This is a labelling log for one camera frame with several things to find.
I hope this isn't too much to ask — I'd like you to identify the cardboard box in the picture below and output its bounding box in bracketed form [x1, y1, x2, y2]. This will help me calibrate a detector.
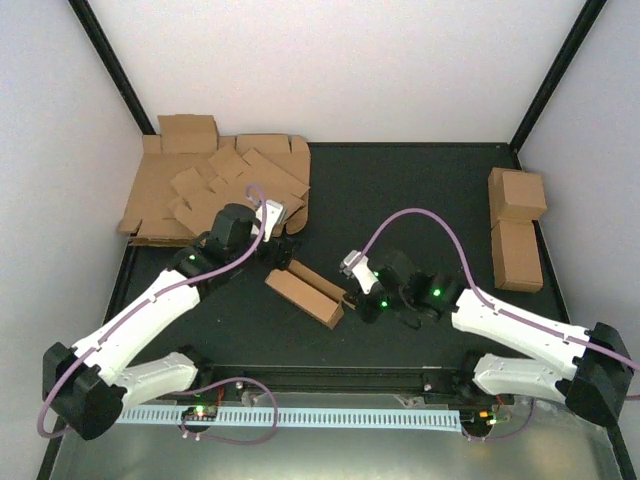
[488, 168, 547, 224]
[491, 220, 543, 293]
[265, 260, 352, 330]

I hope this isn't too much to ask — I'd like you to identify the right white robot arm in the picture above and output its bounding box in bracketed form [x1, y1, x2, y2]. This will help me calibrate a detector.
[340, 250, 635, 427]

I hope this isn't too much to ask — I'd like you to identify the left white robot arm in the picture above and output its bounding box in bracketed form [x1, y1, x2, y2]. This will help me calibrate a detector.
[37, 200, 296, 440]

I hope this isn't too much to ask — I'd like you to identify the stack of flat cardboard blanks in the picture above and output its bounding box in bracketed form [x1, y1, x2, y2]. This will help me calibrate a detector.
[118, 114, 311, 247]

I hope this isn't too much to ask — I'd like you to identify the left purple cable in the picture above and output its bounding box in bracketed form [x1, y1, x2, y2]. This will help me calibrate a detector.
[37, 183, 279, 445]

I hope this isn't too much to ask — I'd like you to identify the purple cable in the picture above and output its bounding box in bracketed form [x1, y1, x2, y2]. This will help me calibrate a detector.
[37, 183, 279, 445]
[362, 207, 640, 444]

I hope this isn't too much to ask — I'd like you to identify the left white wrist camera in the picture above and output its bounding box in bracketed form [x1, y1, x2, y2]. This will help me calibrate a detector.
[255, 200, 287, 243]

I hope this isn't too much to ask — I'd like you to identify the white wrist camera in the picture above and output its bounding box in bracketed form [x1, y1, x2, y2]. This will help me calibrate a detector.
[340, 250, 382, 295]
[255, 200, 287, 243]

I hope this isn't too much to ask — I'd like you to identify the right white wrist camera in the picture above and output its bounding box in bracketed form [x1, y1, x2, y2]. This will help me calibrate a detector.
[340, 250, 382, 295]

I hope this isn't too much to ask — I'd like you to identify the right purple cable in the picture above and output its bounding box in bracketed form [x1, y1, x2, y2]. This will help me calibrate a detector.
[362, 207, 640, 444]

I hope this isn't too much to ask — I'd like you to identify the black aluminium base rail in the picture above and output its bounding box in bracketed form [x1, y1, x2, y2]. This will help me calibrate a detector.
[174, 363, 601, 401]

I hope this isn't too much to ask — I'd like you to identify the light blue slotted cable duct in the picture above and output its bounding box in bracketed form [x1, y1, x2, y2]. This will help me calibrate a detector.
[117, 405, 462, 433]

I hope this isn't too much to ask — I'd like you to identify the left black frame post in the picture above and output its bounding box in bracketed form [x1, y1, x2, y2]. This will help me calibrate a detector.
[68, 0, 156, 135]

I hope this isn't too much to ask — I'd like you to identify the black frame post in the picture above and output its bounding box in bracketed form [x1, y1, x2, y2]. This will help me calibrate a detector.
[509, 0, 608, 154]
[68, 0, 156, 135]

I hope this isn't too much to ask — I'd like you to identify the right black frame post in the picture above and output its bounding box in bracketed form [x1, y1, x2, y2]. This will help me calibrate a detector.
[509, 0, 608, 154]

